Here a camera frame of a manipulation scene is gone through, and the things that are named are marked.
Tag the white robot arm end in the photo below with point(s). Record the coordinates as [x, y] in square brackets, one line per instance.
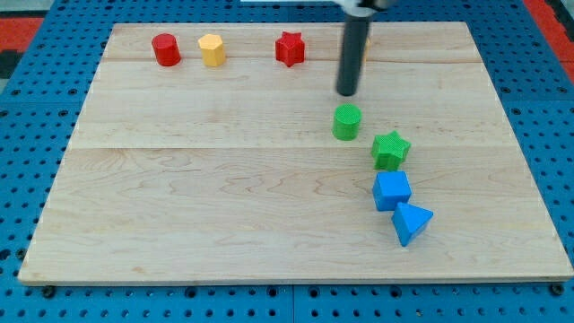
[364, 8]

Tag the green star block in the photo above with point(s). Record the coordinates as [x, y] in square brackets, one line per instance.
[389, 151]

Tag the blue cube block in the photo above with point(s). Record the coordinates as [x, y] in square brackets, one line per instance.
[391, 188]

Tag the red star block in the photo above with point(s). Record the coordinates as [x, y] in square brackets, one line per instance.
[290, 48]

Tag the green cylinder block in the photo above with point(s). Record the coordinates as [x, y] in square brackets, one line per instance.
[346, 122]

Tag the wooden board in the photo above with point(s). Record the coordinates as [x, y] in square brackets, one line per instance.
[199, 175]

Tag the yellow hexagonal block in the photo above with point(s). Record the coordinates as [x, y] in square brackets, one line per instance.
[212, 50]

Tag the blue triangular prism block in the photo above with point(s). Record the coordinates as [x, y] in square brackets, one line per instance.
[410, 221]

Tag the yellow block behind rod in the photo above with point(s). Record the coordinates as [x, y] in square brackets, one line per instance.
[366, 50]

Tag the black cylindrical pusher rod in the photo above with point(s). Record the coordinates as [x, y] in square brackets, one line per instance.
[354, 39]

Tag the red cylinder block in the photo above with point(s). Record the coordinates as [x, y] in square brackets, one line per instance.
[165, 48]

